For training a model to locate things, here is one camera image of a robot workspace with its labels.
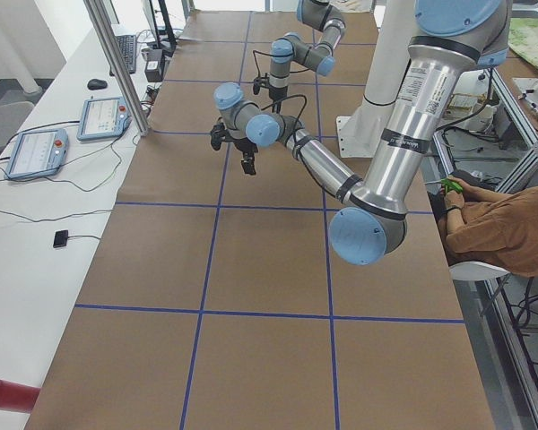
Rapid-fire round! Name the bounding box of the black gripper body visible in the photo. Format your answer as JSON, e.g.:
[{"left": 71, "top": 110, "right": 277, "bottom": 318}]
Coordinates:
[
  {"left": 253, "top": 76, "right": 287, "bottom": 99},
  {"left": 210, "top": 124, "right": 258, "bottom": 155}
]

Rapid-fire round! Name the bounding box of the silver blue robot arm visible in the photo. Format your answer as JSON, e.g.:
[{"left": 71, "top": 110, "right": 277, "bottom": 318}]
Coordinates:
[
  {"left": 211, "top": 1, "right": 512, "bottom": 265},
  {"left": 253, "top": 0, "right": 346, "bottom": 102}
]

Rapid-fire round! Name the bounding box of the black power adapter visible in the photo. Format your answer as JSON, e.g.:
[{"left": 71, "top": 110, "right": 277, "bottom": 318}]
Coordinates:
[{"left": 144, "top": 49, "right": 164, "bottom": 82}]

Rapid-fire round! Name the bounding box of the far teach pendant tablet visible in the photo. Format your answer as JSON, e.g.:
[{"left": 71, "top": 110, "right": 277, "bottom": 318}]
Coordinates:
[{"left": 76, "top": 97, "right": 131, "bottom": 142}]

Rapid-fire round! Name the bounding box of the teach pendant tablet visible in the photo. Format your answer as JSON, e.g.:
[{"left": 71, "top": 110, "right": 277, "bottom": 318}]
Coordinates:
[
  {"left": 76, "top": 97, "right": 131, "bottom": 142},
  {"left": 4, "top": 128, "right": 69, "bottom": 180}
]

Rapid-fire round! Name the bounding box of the black keyboard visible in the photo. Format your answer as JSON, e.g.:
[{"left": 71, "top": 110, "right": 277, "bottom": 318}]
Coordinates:
[{"left": 115, "top": 34, "right": 137, "bottom": 74}]

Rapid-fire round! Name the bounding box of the black computer mouse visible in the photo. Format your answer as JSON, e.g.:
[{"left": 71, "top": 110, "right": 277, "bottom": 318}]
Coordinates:
[{"left": 87, "top": 79, "right": 108, "bottom": 90}]

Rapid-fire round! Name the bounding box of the brown paper table mat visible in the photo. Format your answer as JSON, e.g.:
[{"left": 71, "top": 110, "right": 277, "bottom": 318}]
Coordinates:
[{"left": 27, "top": 9, "right": 494, "bottom": 429}]

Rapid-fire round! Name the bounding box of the near teach pendant tablet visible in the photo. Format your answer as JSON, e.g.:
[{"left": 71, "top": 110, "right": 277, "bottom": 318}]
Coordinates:
[{"left": 4, "top": 128, "right": 69, "bottom": 180}]

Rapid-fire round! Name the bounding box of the small black square device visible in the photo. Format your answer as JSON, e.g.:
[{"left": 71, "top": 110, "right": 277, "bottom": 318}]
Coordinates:
[{"left": 53, "top": 229, "right": 69, "bottom": 248}]

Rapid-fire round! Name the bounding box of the white chair seat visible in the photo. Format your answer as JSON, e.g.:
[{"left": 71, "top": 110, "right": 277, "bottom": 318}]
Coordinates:
[{"left": 449, "top": 261, "right": 510, "bottom": 281}]

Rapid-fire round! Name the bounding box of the person in brown shirt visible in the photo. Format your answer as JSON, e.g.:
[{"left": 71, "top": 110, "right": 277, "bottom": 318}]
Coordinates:
[{"left": 438, "top": 147, "right": 538, "bottom": 279}]

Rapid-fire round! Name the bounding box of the red cylinder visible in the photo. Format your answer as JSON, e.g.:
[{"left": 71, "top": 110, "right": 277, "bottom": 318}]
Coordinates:
[{"left": 0, "top": 379, "right": 40, "bottom": 413}]

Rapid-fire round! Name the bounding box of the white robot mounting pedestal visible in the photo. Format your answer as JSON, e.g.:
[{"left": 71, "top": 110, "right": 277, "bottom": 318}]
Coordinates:
[{"left": 336, "top": 0, "right": 418, "bottom": 158}]

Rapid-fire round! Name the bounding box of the aluminium frame post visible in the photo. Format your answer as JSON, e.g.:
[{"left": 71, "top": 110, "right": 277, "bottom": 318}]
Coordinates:
[{"left": 83, "top": 0, "right": 150, "bottom": 137}]

